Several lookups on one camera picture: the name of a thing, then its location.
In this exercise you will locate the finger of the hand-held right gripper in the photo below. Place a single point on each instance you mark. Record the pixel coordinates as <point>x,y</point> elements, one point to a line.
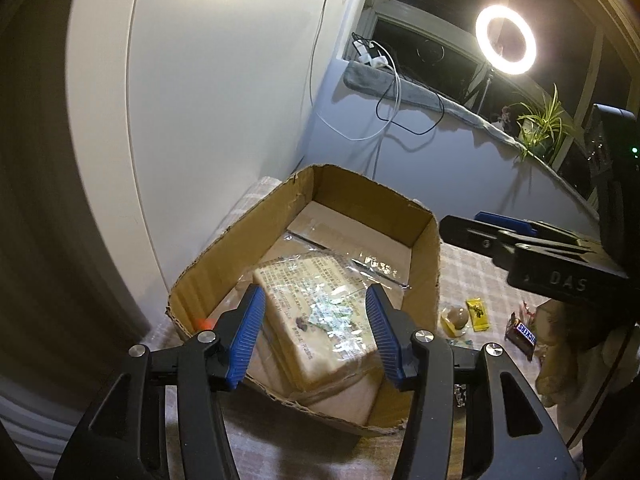
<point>480,237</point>
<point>505,222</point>

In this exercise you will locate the beige plastic bag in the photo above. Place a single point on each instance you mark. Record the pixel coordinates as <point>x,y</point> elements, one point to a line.
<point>560,370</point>

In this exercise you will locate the pink checkered blanket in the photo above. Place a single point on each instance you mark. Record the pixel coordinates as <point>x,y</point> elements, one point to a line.
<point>480,275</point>

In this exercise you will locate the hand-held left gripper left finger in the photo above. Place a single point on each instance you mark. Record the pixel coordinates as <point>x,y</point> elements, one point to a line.
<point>245,340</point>

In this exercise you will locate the grey cloth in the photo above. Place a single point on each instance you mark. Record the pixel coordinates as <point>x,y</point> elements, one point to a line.
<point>420,95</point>

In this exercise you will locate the brown chocolate bar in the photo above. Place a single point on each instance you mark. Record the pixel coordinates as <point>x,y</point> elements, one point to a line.
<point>525,335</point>

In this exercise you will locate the flat clear plastic wrapper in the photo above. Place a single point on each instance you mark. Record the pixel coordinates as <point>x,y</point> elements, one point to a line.
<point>370,262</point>

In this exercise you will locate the potted spider plant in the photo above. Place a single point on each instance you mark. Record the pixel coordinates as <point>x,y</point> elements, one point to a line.
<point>542,127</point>

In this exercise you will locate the cardboard box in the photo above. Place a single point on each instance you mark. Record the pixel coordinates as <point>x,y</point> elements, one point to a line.
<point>340,195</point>

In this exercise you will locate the clear bread packet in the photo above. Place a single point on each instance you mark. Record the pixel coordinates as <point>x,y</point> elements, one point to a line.
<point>310,320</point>

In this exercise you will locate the window frame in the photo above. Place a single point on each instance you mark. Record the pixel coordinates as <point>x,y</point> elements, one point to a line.
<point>400,10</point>

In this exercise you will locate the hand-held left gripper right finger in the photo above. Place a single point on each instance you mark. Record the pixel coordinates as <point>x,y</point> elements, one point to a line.
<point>385,340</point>

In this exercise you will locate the yellow candy packet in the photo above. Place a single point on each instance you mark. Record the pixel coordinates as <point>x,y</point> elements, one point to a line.
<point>477,314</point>

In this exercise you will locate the small red wrapper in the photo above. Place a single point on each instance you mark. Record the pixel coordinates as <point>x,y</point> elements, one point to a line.
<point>529,310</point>

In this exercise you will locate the round brown wrapped candy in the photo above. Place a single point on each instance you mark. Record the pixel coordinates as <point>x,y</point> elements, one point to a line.
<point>456,317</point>

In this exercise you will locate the white charger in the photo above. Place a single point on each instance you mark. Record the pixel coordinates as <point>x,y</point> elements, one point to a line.
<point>372,57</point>

